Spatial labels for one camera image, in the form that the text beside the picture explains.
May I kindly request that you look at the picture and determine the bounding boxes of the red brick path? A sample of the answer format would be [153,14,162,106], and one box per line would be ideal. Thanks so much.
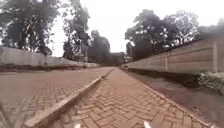
[46,67,214,128]

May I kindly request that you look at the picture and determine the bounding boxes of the row of tall trees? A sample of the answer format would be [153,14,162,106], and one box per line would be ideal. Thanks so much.
[0,0,113,66]

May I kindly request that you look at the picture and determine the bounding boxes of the brick paved road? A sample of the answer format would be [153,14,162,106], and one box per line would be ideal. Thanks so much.
[0,66,114,128]

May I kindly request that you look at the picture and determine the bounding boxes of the grey stone kerb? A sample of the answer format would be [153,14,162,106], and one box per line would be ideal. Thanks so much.
[22,67,115,128]

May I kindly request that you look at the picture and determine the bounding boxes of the grey concrete slab wall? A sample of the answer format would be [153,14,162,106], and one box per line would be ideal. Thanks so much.
[123,35,224,75]

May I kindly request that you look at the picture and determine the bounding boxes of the pale boundary wall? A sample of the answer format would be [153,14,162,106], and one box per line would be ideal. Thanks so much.
[0,45,102,70]

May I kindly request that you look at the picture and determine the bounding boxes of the low green hedge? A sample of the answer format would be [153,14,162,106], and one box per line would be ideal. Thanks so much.
[194,71,224,97]

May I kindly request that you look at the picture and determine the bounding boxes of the trees behind concrete wall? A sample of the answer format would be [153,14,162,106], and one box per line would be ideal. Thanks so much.
[124,8,224,63]

